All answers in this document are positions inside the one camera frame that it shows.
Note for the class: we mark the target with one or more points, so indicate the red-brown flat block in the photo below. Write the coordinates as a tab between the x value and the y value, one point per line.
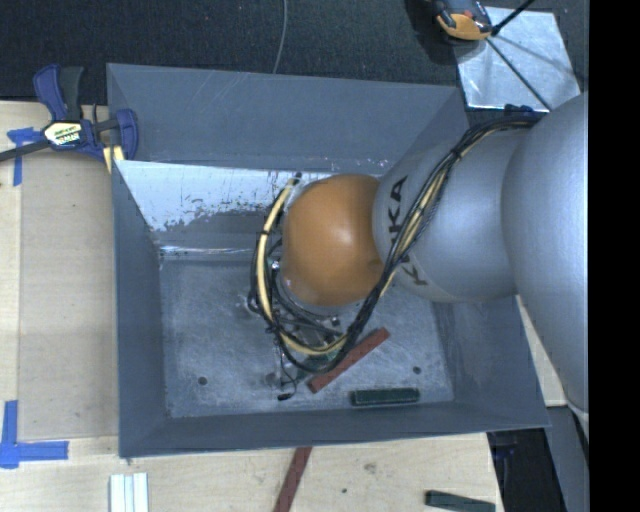
358	353
294	477

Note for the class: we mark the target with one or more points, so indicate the grey metal bin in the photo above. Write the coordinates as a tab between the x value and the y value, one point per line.
215	340

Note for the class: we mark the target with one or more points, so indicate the dark green flat block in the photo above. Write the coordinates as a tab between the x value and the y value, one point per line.
457	501
385	397

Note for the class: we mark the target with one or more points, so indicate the pale wood board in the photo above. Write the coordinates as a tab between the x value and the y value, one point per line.
65	300

